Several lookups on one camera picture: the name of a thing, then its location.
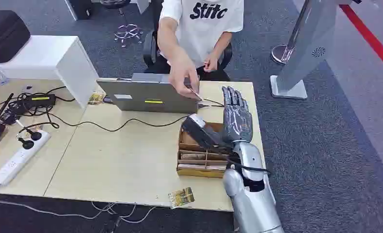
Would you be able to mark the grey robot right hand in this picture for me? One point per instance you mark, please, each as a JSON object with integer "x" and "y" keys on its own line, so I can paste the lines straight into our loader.
{"x": 236, "y": 122}

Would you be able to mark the person's right hand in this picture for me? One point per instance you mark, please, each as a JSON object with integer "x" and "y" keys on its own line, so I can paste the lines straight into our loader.
{"x": 182, "y": 74}

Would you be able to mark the person's left hand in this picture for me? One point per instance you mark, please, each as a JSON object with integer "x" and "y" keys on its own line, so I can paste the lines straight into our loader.
{"x": 210, "y": 64}

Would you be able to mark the thin card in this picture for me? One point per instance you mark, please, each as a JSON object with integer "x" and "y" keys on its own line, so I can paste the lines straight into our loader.
{"x": 195, "y": 93}

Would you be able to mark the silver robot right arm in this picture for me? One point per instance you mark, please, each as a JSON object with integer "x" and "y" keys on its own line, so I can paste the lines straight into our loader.
{"x": 252, "y": 199}

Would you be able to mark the person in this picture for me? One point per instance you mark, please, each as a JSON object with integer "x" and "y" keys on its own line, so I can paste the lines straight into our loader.
{"x": 204, "y": 32}

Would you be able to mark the grey laptop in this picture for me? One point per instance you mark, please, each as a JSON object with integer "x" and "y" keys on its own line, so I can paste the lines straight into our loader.
{"x": 149, "y": 96}

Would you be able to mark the black office chair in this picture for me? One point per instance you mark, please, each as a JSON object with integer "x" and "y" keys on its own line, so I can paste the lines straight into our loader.
{"x": 150, "y": 48}

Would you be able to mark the card stack in box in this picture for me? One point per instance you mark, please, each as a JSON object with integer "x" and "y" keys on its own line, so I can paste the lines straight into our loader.
{"x": 193, "y": 156}

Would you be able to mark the wooden card box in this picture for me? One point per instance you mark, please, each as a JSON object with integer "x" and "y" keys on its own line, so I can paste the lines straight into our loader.
{"x": 194, "y": 160}

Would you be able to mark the chrome chair base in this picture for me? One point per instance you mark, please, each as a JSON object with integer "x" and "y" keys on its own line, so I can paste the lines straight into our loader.
{"x": 128, "y": 33}

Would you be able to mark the yellow printed card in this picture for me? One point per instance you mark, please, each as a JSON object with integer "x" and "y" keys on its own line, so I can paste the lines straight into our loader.
{"x": 182, "y": 196}
{"x": 97, "y": 98}

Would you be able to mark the grey kiosk stand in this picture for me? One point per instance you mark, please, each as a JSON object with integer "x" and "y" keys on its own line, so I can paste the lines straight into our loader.
{"x": 304, "y": 54}

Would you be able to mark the black box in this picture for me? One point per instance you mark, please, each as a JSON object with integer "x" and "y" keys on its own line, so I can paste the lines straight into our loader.
{"x": 79, "y": 9}

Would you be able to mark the white cabinet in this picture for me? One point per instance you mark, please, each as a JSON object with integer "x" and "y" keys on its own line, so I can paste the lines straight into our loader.
{"x": 50, "y": 61}

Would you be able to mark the black power adapter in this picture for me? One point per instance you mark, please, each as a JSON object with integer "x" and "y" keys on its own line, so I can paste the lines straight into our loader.
{"x": 40, "y": 100}

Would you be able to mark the red floor tape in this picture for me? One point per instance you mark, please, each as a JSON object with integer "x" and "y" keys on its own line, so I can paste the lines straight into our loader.
{"x": 369, "y": 38}

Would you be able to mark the black power plug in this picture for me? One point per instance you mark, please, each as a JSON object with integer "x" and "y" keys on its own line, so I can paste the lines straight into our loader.
{"x": 26, "y": 143}
{"x": 34, "y": 135}

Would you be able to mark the black carrying case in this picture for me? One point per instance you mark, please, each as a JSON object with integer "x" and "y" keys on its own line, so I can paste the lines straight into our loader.
{"x": 3, "y": 35}

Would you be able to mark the white power strip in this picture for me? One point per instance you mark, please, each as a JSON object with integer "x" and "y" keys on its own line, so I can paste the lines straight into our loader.
{"x": 19, "y": 159}

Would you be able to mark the chrome stanchion post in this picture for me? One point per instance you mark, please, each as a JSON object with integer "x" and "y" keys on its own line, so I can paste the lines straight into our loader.
{"x": 283, "y": 51}

